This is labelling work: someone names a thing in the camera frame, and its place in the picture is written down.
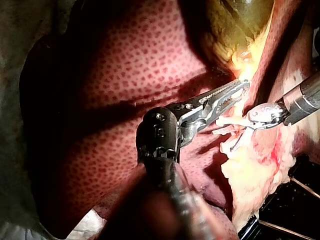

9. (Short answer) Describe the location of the right arm instrument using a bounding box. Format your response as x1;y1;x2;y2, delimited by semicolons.
247;101;291;130

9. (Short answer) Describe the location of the left arm instrument jaw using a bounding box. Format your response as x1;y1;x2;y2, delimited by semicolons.
201;78;251;107
207;88;250;124

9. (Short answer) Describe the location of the white clip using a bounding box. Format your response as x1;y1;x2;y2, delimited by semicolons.
215;116;245;128
211;126;235;136

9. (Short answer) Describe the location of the gallbladder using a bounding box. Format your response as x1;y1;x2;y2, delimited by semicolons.
203;0;277;85

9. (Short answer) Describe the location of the white cloth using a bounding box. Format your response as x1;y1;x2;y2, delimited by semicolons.
0;0;109;240

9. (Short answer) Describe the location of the pale fatty tissue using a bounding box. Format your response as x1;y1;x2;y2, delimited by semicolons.
219;124;300;235

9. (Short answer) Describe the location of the thin steel wire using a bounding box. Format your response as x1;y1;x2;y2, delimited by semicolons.
259;219;320;237
287;174;320;199

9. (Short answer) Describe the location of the dark red liver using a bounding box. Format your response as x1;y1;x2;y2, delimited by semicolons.
19;0;320;240

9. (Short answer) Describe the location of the left arm instrument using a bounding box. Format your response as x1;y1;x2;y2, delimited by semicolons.
136;98;214;166

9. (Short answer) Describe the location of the right arm instrument jaw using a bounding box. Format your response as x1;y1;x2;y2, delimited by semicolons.
229;132;247;153
237;126;255;149

